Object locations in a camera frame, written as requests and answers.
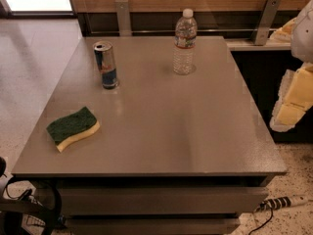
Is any black chair base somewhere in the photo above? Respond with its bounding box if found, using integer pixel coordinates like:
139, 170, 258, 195
0, 157, 62, 235

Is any left metal wall bracket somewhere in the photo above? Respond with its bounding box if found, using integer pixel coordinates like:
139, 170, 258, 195
115, 0, 132, 36

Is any metal wall bracket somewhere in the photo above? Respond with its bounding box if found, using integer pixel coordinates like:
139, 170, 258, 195
115, 0, 132, 36
251, 0, 282, 46

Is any grey drawer cabinet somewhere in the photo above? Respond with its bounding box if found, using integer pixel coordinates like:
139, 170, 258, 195
13, 37, 286, 235

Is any white power strip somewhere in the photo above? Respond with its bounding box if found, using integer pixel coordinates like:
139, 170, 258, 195
255, 195, 309, 212

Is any black power cable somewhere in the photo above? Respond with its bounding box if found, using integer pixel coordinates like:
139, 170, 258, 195
247, 206, 274, 235

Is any silver blue energy drink can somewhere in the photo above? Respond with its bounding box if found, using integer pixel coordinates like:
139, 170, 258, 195
93, 41, 118, 89

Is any green and yellow sponge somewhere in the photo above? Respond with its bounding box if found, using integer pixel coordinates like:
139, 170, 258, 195
46, 107, 100, 153

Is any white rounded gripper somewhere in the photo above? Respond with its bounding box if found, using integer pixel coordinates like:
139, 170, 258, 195
270, 0, 313, 132

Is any clear plastic water bottle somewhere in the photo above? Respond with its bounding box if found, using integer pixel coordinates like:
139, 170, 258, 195
173, 9, 198, 75

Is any right metal wall bracket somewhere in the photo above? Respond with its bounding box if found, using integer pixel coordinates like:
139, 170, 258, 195
251, 0, 282, 46

